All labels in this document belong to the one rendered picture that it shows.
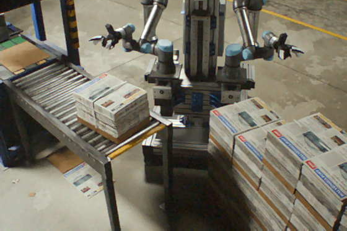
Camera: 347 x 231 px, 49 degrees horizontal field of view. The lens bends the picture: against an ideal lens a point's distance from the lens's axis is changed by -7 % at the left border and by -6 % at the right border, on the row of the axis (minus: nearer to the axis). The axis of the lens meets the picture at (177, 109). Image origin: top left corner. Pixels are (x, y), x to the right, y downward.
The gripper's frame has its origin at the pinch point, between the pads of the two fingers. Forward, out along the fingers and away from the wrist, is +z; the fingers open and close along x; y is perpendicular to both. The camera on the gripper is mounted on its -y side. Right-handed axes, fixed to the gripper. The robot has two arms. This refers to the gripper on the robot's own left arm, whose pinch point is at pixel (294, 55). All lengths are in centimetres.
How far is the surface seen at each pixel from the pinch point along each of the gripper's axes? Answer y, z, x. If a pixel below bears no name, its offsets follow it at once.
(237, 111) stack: 36, -10, 36
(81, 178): 104, -67, 151
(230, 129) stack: 35, 6, 48
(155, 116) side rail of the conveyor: 32, -25, 86
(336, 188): 13, 89, 31
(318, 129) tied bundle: 16, 48, 14
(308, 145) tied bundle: 14, 58, 26
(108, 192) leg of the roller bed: 50, 9, 128
